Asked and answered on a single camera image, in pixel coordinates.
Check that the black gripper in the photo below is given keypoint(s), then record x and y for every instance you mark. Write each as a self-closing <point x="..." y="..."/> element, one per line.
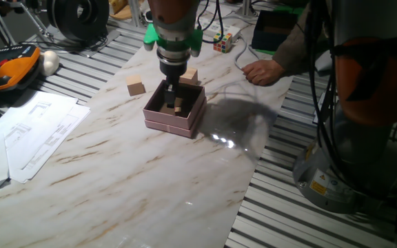
<point x="172" y="74"/>

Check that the tiny wooden block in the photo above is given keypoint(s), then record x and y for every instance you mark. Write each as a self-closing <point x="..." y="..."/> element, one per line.
<point x="178" y="106"/>

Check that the pink gift box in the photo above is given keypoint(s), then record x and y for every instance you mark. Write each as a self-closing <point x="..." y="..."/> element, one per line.
<point x="171" y="122"/>

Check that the medium wooden block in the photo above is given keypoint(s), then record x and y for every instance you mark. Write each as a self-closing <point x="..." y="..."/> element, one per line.
<point x="190" y="76"/>

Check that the large wooden block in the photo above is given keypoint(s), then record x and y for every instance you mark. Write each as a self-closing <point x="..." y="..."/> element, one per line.
<point x="135" y="86"/>

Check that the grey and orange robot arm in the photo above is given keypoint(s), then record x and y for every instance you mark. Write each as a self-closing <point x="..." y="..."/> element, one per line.
<point x="357" y="155"/>

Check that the brown-sleeved person's left forearm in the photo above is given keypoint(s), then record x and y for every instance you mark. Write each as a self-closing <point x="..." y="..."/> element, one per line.
<point x="295" y="48"/>

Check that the blue open box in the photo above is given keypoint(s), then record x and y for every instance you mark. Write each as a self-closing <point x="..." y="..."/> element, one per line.
<point x="264" y="38"/>

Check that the brown-sleeved person's left hand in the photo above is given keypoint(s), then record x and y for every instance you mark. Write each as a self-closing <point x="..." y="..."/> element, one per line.
<point x="264" y="72"/>

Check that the flat wooden piece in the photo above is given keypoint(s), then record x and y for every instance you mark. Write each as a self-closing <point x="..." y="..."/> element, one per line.
<point x="167" y="110"/>

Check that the colourful puzzle cube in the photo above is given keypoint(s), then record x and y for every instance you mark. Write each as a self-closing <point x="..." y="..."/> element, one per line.
<point x="222" y="42"/>

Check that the white power strip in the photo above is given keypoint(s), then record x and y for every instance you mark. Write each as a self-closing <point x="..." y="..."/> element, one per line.
<point x="231" y="31"/>

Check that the aluminium profile beam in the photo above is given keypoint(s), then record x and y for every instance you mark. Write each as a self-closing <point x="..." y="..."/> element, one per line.
<point x="135" y="12"/>

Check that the round wooden board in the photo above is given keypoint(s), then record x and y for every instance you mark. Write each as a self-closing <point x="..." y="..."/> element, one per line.
<point x="121" y="15"/>

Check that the green cloth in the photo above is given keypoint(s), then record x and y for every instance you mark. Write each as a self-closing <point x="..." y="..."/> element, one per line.
<point x="267" y="51"/>

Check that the yellow soft object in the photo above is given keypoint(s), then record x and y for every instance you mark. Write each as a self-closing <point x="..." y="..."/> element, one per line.
<point x="115" y="5"/>

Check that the black filament spool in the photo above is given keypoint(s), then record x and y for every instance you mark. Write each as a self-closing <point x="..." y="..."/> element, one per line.
<point x="81" y="17"/>

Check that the white rounded object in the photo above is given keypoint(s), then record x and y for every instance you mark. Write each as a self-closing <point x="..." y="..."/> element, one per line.
<point x="49" y="62"/>

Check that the silver metal rod stand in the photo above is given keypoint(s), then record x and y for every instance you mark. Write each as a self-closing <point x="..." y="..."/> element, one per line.
<point x="41" y="25"/>

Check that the orange and black teach pendant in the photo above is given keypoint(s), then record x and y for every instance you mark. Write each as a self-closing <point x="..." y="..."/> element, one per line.
<point x="16" y="67"/>

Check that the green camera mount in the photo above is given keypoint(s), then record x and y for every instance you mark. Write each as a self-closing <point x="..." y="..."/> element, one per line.
<point x="191" y="41"/>

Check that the silver metal post base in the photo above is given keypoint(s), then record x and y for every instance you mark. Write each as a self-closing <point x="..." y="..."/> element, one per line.
<point x="246" y="8"/>

